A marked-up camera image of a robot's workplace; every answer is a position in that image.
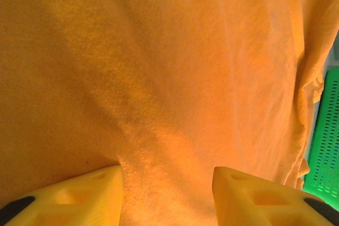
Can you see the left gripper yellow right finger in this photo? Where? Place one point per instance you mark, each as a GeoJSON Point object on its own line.
{"type": "Point", "coordinates": [265, 204]}

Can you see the green plastic mesh basket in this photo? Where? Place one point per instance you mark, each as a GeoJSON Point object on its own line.
{"type": "Point", "coordinates": [328, 130]}

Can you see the yellow t-shirt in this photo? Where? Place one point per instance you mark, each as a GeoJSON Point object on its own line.
{"type": "Point", "coordinates": [159, 77]}

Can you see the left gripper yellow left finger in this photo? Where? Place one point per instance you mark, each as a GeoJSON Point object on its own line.
{"type": "Point", "coordinates": [66, 204]}

